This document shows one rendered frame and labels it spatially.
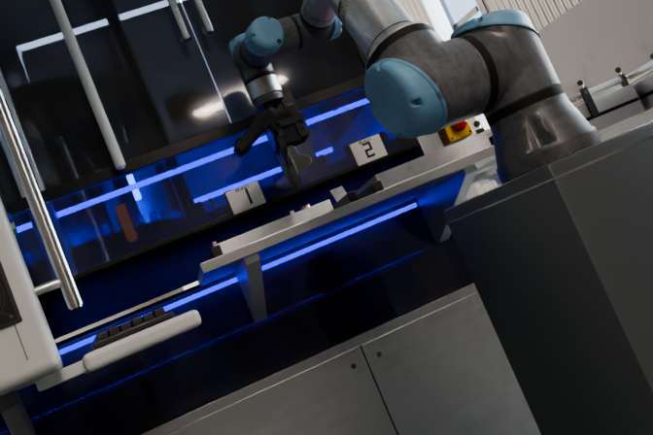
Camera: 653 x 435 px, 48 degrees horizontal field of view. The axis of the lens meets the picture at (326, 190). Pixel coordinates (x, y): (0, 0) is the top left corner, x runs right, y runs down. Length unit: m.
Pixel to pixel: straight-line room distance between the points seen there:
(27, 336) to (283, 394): 0.73
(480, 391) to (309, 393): 0.43
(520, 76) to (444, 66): 0.12
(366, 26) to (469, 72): 0.17
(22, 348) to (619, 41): 3.59
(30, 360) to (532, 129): 0.83
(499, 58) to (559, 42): 3.50
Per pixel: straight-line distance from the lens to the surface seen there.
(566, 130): 1.04
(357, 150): 1.87
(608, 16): 4.29
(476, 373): 1.91
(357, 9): 1.09
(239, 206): 1.79
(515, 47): 1.06
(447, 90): 0.99
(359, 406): 1.82
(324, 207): 1.55
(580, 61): 4.46
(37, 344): 1.26
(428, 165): 1.51
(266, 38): 1.54
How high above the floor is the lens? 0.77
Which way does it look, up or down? 6 degrees up
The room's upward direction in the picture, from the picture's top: 23 degrees counter-clockwise
